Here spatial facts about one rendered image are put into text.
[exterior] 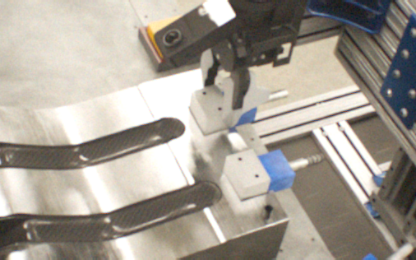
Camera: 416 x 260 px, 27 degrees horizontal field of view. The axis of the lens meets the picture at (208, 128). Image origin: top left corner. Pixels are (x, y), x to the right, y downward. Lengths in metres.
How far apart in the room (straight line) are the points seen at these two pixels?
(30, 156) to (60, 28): 0.34
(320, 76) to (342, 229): 0.68
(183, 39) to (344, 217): 1.01
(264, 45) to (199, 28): 0.08
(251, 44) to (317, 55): 1.54
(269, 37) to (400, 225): 0.82
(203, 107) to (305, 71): 1.40
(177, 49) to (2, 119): 0.24
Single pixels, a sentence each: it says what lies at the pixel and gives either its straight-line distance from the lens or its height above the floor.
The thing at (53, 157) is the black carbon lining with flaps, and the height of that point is 0.89.
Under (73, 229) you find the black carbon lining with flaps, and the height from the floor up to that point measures 0.90.
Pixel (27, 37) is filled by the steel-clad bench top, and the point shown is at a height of 0.80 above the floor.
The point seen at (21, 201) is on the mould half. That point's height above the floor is 0.92.
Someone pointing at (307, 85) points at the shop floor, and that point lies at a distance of 2.45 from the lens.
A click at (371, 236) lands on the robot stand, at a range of 1.93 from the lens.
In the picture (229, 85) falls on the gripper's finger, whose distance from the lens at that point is 1.05.
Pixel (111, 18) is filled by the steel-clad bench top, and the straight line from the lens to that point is 1.38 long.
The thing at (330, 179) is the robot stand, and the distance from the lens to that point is 1.99.
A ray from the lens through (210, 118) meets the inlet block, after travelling 1.09.
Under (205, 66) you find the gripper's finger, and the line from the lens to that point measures 1.11.
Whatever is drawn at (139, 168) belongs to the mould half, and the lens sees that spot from 1.08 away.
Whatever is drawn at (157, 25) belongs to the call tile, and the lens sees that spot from 1.32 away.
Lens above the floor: 1.75
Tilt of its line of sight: 50 degrees down
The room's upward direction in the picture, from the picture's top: 11 degrees clockwise
